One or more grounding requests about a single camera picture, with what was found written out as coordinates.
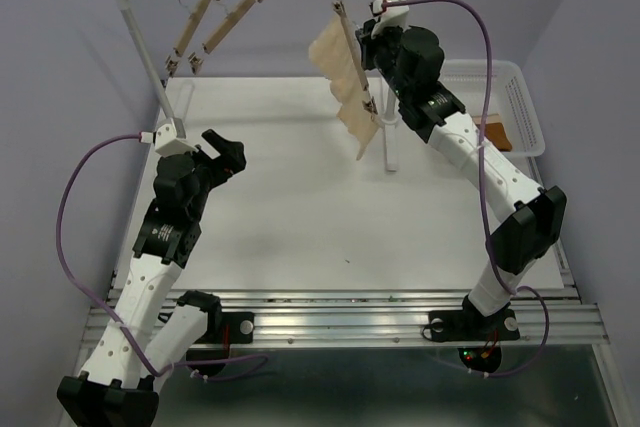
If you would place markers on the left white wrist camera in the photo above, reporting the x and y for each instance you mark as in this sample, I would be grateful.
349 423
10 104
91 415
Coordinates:
168 139

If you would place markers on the white plastic basket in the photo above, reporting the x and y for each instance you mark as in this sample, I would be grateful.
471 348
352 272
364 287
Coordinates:
510 100

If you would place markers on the brown underwear in basket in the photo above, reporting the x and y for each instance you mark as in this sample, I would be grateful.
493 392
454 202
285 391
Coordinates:
495 133

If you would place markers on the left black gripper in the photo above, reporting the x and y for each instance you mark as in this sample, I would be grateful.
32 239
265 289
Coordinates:
231 160

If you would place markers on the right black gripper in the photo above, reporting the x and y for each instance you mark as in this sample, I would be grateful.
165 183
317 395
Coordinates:
367 43

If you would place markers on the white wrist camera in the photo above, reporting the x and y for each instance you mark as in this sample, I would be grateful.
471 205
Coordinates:
168 139
387 16

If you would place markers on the wooden clip hanger far left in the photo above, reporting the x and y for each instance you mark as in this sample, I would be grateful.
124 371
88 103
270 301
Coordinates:
179 50

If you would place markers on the wooden clip hanger with underwear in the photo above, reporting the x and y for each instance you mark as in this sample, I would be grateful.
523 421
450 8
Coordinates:
356 62

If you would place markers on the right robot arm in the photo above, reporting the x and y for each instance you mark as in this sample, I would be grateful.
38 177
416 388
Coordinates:
529 216

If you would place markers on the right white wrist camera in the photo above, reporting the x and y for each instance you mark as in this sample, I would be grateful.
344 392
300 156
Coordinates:
387 16

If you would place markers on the beige underwear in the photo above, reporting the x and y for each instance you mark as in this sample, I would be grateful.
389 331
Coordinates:
330 52

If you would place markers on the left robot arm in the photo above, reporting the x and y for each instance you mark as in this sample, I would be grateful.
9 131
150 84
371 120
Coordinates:
119 384

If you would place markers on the aluminium rail base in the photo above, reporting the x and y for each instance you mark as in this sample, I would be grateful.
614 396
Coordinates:
387 319

